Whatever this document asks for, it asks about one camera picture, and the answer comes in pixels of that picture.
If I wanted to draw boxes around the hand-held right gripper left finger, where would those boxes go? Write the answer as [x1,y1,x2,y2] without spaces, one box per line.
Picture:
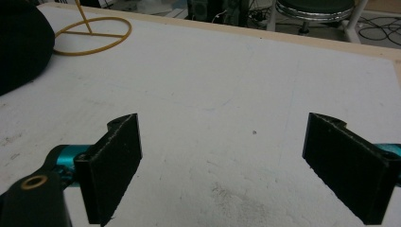
[56,113,143,227]

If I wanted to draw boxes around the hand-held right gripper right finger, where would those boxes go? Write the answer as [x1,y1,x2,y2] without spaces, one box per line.
[302,112,401,226]

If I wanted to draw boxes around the black cloth hat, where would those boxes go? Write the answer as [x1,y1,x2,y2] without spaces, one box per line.
[0,0,57,97]

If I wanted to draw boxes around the black equipment box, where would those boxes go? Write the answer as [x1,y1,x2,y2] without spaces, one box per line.
[186,0,251,28]

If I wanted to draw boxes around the yellow wire stand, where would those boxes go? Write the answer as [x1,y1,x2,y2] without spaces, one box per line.
[52,0,133,57]

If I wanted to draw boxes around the black floor cables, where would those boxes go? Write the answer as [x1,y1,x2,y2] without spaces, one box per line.
[357,14,401,47]

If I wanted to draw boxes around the white metal frame leg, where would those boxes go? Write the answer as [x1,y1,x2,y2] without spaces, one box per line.
[341,0,370,44]

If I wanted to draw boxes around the dark stool with chrome ring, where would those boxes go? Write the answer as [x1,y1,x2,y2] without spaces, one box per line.
[275,0,357,36]

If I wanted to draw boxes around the white cable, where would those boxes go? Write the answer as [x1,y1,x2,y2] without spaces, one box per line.
[211,9,229,25]

